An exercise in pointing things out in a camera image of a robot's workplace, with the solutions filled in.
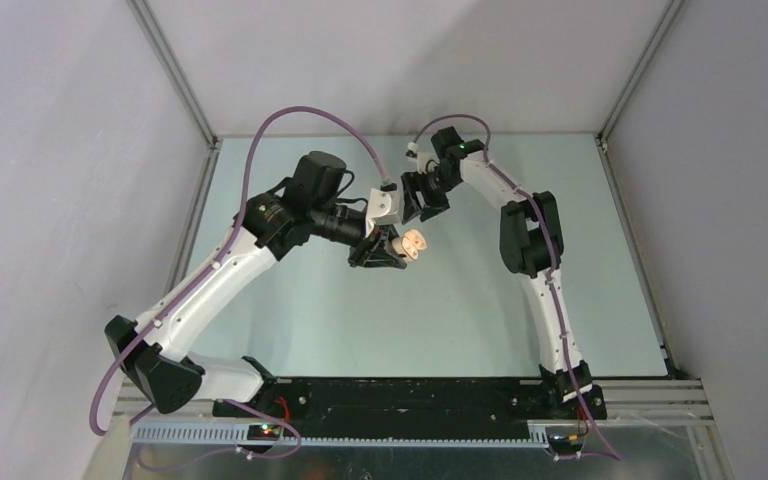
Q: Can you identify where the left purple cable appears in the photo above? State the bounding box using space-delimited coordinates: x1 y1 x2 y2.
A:
88 105 395 439

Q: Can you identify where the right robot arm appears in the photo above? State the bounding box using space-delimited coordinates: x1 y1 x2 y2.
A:
402 127 593 418

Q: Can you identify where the purple cable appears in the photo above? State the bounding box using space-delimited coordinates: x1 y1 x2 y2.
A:
88 105 395 439
411 113 624 462

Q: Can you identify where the aluminium frame rail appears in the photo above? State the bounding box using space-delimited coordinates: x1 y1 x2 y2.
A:
115 377 714 449

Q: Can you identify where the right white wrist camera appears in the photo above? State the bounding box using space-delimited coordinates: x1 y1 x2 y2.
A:
405 142 436 174

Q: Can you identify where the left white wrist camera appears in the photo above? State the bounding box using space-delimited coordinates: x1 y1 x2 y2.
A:
364 184 403 237

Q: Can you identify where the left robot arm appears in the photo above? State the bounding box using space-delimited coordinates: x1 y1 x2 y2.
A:
104 151 427 417

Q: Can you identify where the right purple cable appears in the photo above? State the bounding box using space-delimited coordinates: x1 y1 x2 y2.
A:
411 113 624 462

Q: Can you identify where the white earbud charging case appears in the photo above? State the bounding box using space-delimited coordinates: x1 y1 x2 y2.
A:
390 229 428 263

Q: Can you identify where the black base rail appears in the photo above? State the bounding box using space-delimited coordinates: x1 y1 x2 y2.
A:
248 377 580 441

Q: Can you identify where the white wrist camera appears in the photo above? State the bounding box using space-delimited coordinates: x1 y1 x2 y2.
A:
364 184 403 237
405 142 436 174

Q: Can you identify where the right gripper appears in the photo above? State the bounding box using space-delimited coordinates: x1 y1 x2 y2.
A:
403 167 461 223

